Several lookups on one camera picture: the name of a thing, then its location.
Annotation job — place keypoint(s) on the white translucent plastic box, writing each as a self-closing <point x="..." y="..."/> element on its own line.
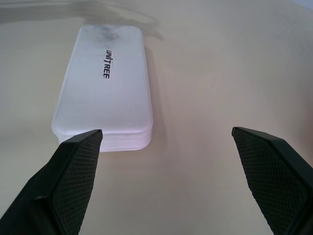
<point x="102" y="93"/>

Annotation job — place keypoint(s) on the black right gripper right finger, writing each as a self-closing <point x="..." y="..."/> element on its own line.
<point x="274" y="181"/>

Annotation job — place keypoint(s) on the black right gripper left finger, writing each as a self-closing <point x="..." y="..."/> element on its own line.
<point x="63" y="186"/>

